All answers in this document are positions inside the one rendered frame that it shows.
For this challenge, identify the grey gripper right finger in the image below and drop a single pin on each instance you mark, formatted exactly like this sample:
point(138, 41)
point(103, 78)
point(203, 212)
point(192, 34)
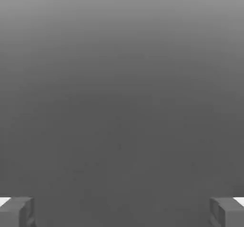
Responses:
point(228, 211)

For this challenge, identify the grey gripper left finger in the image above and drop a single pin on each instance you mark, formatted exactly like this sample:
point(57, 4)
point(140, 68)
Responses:
point(15, 211)

